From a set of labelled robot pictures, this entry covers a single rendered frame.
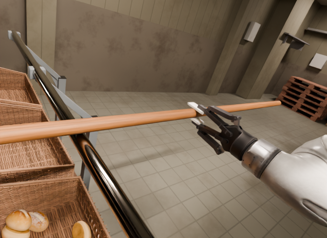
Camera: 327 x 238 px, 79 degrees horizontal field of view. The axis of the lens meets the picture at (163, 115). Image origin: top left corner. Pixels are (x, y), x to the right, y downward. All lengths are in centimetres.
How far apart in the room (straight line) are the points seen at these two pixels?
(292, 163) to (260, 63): 590
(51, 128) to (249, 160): 44
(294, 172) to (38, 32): 291
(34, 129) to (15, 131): 3
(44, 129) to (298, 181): 50
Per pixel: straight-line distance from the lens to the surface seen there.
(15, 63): 327
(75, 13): 322
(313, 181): 51
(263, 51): 639
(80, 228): 92
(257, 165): 53
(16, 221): 93
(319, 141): 64
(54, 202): 103
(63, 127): 41
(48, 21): 300
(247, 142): 54
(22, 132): 40
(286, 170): 51
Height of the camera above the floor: 143
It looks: 25 degrees down
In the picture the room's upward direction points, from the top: 18 degrees clockwise
